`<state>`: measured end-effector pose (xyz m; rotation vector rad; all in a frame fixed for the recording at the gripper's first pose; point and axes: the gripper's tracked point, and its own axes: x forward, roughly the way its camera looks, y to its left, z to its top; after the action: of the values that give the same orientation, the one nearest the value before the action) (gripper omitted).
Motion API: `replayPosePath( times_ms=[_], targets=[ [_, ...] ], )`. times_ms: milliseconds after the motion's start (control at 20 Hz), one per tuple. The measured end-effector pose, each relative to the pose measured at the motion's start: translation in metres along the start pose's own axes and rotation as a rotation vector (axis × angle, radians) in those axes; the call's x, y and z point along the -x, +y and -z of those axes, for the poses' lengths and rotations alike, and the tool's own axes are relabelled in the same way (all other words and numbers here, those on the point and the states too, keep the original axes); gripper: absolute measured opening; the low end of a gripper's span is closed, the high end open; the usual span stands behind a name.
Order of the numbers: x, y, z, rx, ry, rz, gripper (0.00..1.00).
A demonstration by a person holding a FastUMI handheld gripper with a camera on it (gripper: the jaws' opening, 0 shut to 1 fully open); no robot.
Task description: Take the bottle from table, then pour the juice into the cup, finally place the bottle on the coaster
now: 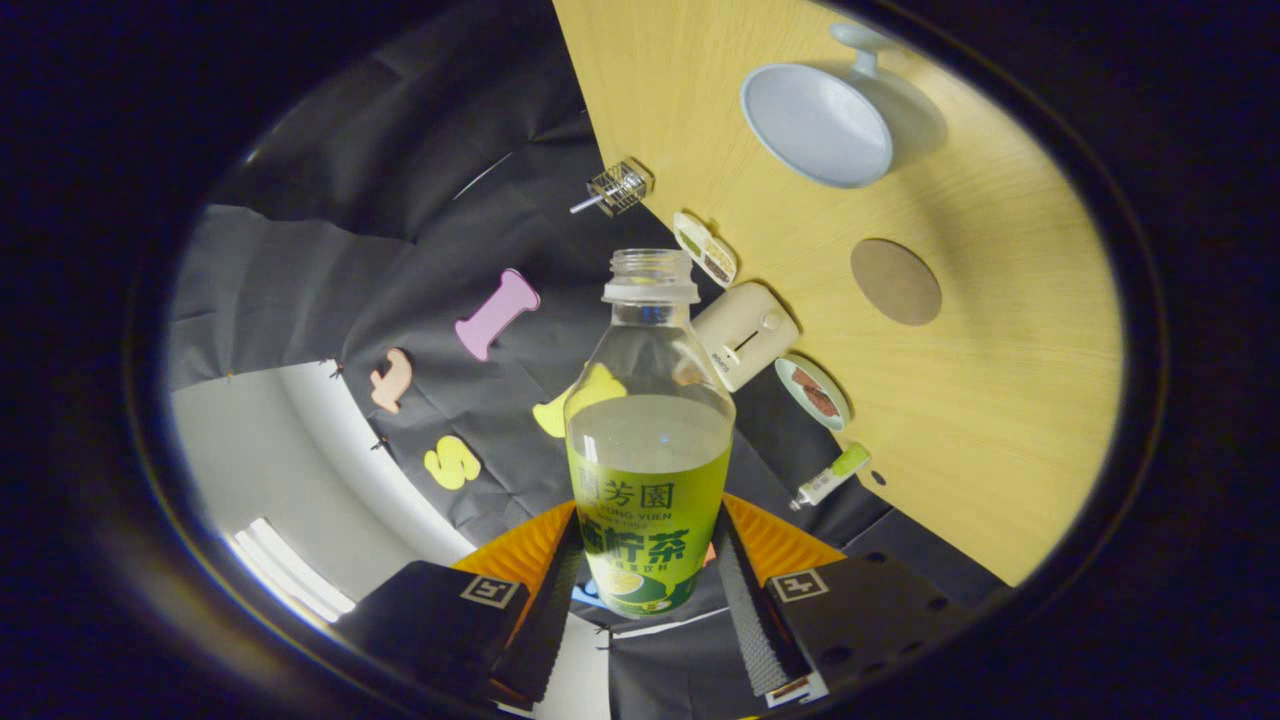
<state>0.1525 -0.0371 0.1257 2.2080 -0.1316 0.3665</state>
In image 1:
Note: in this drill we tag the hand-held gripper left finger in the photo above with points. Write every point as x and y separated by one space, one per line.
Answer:
550 620

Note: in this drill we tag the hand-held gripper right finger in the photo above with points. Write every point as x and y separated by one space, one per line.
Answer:
745 610

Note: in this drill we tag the green label juice bottle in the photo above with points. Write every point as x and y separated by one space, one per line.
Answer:
650 500

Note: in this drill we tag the round brown coaster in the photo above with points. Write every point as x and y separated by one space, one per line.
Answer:
895 282

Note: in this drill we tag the small capped white green bottle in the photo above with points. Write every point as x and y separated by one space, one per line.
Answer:
830 480

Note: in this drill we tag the brown food piece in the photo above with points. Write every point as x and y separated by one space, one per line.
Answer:
824 402
805 380

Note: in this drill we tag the pale green plate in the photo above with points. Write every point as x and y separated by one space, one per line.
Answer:
785 372

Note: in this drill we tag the ceiling light panel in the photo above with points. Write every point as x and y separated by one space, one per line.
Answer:
290 575

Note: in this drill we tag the white toaster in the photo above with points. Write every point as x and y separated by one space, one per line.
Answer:
750 330

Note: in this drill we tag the light wooden table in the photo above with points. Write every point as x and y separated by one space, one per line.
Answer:
1000 420

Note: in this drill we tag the white divided snack tray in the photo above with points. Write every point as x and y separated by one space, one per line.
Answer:
705 250

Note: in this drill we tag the white utensil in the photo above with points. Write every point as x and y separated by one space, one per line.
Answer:
583 205

